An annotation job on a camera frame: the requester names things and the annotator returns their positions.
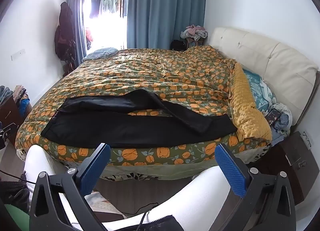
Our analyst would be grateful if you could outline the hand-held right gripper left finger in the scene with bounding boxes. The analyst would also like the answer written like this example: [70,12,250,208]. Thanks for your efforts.
[29,142,112,231]

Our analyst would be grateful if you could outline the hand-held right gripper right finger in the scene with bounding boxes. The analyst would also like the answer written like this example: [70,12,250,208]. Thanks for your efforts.
[214,142,297,231]

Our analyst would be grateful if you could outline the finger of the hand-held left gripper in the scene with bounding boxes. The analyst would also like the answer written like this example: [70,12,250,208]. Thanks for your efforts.
[0,123,19,137]

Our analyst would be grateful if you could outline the black pants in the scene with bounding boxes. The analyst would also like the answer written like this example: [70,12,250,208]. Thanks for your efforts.
[40,89,238,148]

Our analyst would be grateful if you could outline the dark wooden cabinet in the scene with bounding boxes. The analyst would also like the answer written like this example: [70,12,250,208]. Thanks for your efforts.
[0,93,32,146]

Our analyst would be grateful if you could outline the blue cloth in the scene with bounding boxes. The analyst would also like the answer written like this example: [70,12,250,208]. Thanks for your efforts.
[19,97,31,117]

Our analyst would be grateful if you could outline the grey blue folded clothes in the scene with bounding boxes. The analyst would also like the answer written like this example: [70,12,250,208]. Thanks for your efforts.
[0,85,13,104]

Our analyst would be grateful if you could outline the beige pink folded clothes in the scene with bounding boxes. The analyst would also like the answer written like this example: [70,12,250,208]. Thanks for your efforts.
[13,85,27,102]

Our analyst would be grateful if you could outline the pale patterned cloth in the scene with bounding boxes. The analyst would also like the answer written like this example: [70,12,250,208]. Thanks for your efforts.
[85,191,121,219]

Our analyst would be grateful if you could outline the person's right leg white trousers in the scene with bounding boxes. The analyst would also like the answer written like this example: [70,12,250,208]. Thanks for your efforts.
[100,166,234,231]

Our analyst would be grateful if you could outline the person's leg white trousers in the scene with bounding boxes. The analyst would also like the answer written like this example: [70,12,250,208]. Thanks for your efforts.
[100,166,234,231]
[24,144,88,231]

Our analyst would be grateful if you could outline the person's left leg white trousers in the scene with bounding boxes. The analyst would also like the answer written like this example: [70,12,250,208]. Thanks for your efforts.
[24,144,88,231]

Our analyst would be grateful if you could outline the leaf print bed sheet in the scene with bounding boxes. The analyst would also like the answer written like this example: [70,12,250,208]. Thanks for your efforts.
[16,146,253,181]

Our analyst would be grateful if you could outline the dark wooden nightstand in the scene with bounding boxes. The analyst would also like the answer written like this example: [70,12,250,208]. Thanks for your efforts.
[246,131,319,205]

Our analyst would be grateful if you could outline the yellow dotted blanket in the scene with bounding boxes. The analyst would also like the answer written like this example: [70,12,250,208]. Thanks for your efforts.
[229,58,273,144]

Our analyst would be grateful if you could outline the dark smartphone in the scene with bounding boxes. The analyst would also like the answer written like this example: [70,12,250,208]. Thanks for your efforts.
[265,108,282,124]

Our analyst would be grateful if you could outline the pale blue crumpled clothes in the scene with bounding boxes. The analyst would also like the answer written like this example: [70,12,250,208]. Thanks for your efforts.
[270,103,293,146]

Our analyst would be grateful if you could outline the green object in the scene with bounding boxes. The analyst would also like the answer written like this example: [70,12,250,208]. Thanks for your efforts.
[4,203,31,231]

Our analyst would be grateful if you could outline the black zip pouch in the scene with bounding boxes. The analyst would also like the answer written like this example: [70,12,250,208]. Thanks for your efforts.
[125,215,186,231]

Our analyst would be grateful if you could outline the teal patterned pillow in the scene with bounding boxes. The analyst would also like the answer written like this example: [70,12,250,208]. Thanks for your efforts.
[242,68,277,113]

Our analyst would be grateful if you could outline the dark red hanging coat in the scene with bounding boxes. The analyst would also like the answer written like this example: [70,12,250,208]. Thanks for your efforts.
[54,1,77,62]

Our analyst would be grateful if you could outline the orange floral green quilt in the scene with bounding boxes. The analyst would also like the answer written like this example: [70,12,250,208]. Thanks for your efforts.
[14,45,272,166]

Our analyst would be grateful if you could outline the blue striped pillow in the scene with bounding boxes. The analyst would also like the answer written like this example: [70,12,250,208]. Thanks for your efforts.
[82,47,118,62]

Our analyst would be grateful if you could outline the cream padded headboard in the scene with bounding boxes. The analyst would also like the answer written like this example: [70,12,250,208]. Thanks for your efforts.
[208,26,320,134]

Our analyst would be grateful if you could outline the red cloth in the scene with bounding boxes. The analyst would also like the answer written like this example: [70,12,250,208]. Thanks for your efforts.
[85,27,94,49]

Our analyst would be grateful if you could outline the narrow blue curtain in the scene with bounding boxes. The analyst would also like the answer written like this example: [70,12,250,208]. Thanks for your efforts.
[65,0,85,64]

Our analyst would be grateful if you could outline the balcony glass door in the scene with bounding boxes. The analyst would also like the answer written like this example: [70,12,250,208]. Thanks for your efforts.
[82,0,130,54]

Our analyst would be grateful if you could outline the black bag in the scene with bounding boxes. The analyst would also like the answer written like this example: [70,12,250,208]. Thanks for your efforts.
[171,40,187,51]

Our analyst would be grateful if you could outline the pile of pink grey clothes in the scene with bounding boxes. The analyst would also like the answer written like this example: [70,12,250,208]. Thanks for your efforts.
[180,24,208,42]

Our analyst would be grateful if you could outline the dark hanging garment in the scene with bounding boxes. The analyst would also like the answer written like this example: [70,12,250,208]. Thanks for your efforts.
[90,0,102,19]

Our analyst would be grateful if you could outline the pale green hanging shirt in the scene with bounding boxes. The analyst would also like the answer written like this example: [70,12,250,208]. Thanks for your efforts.
[100,0,112,15]
[110,0,123,14]

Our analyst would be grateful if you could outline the wide blue curtain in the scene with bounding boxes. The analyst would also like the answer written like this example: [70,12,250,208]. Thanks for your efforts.
[127,0,207,51]

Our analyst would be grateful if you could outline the black cable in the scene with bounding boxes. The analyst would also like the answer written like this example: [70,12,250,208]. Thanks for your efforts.
[117,202,160,231]

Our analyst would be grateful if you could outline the white wall switch plate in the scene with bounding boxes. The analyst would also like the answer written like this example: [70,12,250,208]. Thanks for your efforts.
[11,49,26,60]

